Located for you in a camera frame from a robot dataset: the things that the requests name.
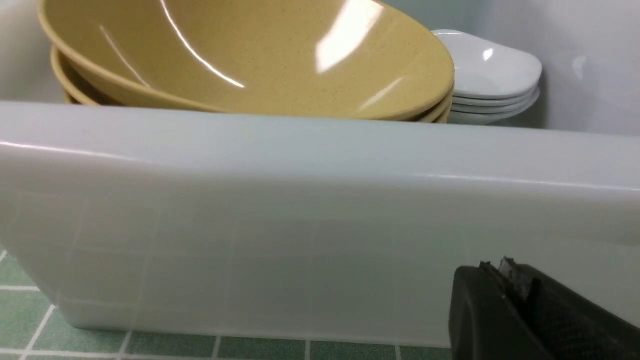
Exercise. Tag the large translucent white plastic bin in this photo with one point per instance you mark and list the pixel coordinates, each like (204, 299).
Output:
(274, 227)

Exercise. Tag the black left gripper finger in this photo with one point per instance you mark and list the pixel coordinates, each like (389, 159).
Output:
(516, 312)

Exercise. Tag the top stacked white dish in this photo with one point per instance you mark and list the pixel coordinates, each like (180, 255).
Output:
(485, 70)

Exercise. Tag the stacked white dish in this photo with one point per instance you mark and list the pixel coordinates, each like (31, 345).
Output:
(496, 109)
(485, 70)
(459, 100)

